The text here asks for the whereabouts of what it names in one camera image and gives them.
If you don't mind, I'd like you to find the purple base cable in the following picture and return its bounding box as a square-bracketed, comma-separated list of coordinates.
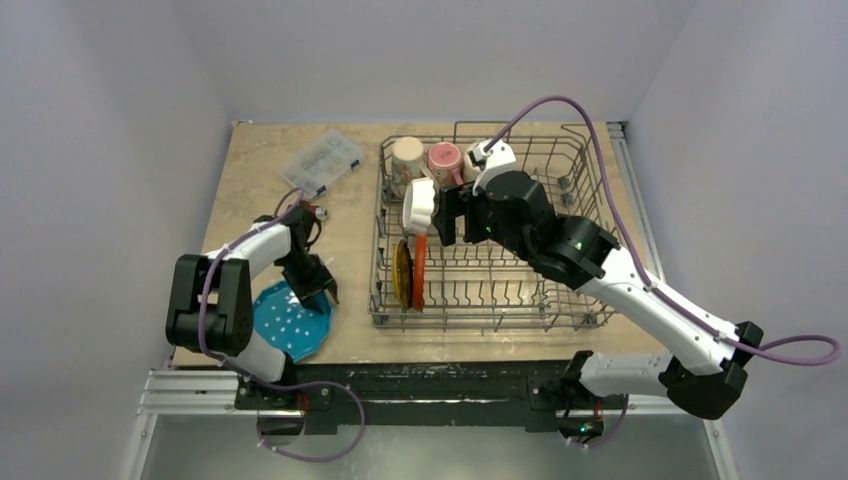
[256, 385, 369, 466]

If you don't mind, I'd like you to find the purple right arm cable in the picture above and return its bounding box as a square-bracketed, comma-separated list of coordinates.
[482, 95, 843, 368]

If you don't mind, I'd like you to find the yellow patterned plate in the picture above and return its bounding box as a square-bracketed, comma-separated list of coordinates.
[392, 240, 413, 310]

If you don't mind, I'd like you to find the seahorse pattern tall mug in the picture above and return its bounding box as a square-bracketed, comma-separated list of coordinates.
[390, 136, 425, 198]

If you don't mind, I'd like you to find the grey wire dish rack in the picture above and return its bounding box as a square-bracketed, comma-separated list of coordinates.
[367, 123, 618, 332]

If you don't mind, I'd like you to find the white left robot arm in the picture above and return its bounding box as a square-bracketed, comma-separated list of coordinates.
[165, 207, 338, 409]

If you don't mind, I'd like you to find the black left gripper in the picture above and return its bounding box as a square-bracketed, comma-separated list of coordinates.
[277, 252, 335, 312]

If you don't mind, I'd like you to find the white scalloped bowl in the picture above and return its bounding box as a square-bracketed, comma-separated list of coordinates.
[402, 178, 436, 235]

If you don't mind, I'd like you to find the black table front rail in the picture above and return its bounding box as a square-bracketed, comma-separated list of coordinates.
[234, 360, 632, 435]

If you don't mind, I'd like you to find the green inside floral mug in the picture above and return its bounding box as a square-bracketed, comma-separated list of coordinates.
[461, 140, 486, 183]

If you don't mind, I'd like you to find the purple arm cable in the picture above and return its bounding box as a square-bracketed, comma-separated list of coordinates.
[482, 95, 843, 368]
[196, 188, 306, 372]

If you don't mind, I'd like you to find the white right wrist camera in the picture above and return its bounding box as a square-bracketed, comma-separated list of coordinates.
[468, 139, 517, 195]

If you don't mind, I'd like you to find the clear plastic box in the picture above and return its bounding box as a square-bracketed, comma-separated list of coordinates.
[278, 129, 365, 200]

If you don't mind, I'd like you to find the brown faucet toy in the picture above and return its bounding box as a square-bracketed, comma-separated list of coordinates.
[300, 201, 328, 222]

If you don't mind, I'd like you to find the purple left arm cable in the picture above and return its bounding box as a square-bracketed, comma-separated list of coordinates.
[196, 188, 306, 372]

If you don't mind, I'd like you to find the blue scalloped plate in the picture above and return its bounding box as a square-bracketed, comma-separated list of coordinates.
[253, 280, 334, 362]

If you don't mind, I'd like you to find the pink ghost mug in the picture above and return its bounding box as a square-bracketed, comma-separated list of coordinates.
[426, 142, 464, 191]

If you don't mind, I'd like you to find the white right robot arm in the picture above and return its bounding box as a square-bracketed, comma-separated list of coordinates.
[430, 171, 763, 420]

